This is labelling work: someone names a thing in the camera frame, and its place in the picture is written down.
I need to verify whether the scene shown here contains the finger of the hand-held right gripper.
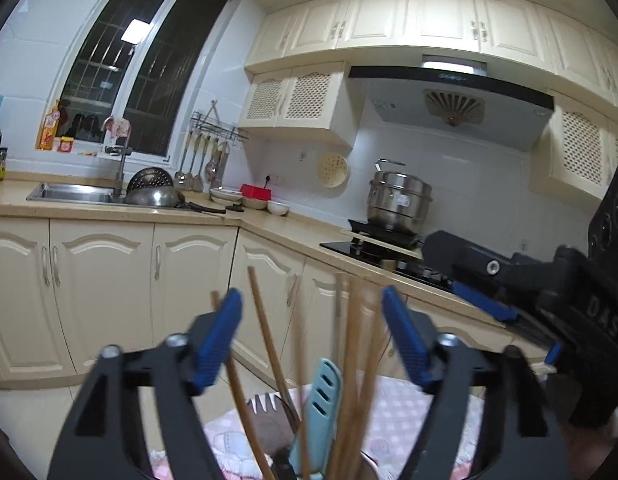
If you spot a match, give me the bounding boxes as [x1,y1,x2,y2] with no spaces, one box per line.
[423,230,557,323]
[506,310,564,367]

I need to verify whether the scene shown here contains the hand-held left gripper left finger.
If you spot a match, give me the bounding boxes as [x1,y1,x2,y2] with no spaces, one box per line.
[48,288,244,480]

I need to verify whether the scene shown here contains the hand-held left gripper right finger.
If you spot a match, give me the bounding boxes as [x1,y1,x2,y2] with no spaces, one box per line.
[381,286,572,480]

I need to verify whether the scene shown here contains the teal knife with sheath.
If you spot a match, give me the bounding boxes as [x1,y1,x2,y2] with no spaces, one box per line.
[289,358,344,480]

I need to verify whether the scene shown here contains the wooden chopstick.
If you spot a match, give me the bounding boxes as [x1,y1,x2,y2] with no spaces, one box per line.
[291,305,312,480]
[211,290,274,480]
[247,266,302,426]

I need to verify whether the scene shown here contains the pink checked cake-print mat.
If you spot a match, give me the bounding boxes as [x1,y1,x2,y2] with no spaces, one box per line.
[148,377,487,480]

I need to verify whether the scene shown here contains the steel stock pot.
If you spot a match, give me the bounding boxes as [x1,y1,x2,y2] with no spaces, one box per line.
[367,159,434,236]

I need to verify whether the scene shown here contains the black gas stove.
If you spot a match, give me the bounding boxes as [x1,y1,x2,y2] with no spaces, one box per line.
[320,219,456,292]

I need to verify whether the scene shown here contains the black kitchen knife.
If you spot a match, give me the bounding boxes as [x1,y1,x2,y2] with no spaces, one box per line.
[181,201,228,215]

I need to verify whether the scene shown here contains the steel bowl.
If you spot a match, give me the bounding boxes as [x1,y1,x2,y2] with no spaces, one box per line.
[124,186,187,209]

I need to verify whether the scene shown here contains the range hood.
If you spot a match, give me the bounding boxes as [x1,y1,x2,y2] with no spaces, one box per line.
[348,54,556,153]

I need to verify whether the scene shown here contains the round bamboo trivet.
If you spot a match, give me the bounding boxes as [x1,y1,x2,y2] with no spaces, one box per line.
[316,151,350,189]

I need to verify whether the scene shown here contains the steel colander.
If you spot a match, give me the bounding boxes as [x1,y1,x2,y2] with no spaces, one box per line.
[126,167,176,196]

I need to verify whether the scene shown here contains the steel faucet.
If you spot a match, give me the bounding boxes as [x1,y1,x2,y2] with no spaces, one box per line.
[103,116,134,198]

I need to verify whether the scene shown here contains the steel sink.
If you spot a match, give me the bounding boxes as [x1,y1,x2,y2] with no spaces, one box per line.
[26,182,120,206]

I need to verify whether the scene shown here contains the yellow bottle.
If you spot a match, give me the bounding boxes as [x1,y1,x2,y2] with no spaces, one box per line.
[37,100,62,151]

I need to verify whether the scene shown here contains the kitchen window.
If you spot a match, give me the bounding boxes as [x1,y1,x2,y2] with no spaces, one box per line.
[54,0,230,158]

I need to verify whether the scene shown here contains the wall rack with ladles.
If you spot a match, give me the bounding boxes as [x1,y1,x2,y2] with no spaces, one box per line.
[175,100,250,193]

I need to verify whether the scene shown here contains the cream wall cabinets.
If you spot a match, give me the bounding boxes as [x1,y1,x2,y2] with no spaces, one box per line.
[238,0,618,202]

